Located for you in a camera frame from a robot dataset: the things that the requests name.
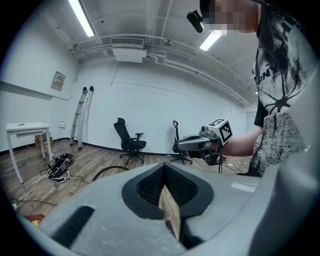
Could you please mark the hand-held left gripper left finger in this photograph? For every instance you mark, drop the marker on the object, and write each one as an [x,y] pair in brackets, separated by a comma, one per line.
[107,220]

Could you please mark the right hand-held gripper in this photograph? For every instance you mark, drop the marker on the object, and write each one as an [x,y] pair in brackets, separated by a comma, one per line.
[223,131]

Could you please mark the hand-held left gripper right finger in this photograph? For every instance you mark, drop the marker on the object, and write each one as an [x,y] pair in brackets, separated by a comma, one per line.
[225,205]

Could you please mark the person's right forearm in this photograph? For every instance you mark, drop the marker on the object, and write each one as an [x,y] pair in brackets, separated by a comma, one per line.
[242,145]

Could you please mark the black office chair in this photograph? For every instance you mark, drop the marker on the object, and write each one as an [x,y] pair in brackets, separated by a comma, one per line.
[125,137]
[176,148]

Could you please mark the frosted glass partition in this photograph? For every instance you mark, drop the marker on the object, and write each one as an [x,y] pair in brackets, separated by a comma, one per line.
[250,122]

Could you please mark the white pipe run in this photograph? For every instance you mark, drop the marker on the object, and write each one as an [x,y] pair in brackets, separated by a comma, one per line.
[200,75]

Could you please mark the brown cardboard box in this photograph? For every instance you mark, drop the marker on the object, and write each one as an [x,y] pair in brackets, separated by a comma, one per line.
[47,143]

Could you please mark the white tube light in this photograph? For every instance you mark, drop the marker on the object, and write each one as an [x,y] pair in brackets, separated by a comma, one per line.
[82,18]
[210,41]

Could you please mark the person's black printed t-shirt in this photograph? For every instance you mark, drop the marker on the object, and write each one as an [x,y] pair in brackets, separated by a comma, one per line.
[275,75]

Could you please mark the white air conditioner unit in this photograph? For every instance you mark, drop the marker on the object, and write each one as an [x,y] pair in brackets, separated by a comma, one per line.
[128,55]

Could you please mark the aluminium ladder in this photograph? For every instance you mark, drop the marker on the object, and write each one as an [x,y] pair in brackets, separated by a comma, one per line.
[86,110]

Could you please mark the white table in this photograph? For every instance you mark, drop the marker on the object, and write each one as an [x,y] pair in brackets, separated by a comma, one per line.
[25,127]

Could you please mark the person's head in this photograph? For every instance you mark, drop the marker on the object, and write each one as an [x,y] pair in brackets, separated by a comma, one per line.
[232,17]

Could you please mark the grey electrical panel box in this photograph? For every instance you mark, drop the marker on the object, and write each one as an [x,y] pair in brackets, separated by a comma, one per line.
[58,81]

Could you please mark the black head-worn camera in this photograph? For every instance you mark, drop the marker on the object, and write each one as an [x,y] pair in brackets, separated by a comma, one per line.
[196,22]

